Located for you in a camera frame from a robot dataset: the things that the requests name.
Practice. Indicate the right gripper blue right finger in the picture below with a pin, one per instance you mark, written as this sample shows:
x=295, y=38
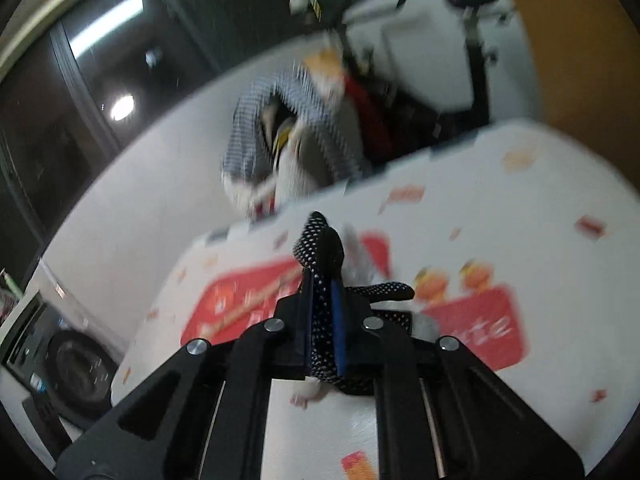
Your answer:
x=442, y=413

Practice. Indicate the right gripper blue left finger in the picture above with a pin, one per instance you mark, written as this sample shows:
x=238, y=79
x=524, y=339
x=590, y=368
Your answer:
x=202, y=414

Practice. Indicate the washing machine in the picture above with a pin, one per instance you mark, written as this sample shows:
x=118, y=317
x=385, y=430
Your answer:
x=47, y=355

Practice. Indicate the black exercise bike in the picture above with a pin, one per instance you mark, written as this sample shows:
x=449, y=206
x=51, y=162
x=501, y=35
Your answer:
x=396, y=117

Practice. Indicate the white fluffy clothes pile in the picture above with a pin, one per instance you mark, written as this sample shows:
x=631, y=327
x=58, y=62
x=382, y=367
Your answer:
x=280, y=174

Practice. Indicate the striped black white shirt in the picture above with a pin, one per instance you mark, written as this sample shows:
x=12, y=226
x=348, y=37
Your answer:
x=285, y=129

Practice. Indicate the wooden chopsticks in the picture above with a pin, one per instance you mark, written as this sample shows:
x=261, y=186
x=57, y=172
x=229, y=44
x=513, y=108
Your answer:
x=252, y=300

